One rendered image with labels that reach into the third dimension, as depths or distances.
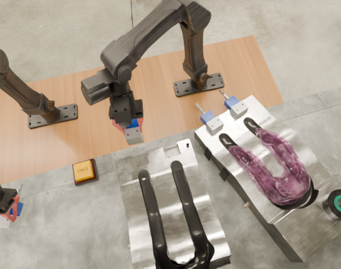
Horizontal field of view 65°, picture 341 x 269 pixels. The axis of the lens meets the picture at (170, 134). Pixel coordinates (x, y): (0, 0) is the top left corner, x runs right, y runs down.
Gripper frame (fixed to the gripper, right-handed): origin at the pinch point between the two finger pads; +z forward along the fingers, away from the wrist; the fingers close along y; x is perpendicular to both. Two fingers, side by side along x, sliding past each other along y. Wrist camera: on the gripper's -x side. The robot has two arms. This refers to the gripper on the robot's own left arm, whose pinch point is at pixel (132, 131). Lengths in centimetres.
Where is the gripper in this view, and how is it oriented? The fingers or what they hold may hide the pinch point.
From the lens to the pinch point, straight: 87.4
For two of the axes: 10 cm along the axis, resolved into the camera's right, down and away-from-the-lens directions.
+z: 1.5, 7.8, 6.0
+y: 9.8, -1.9, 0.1
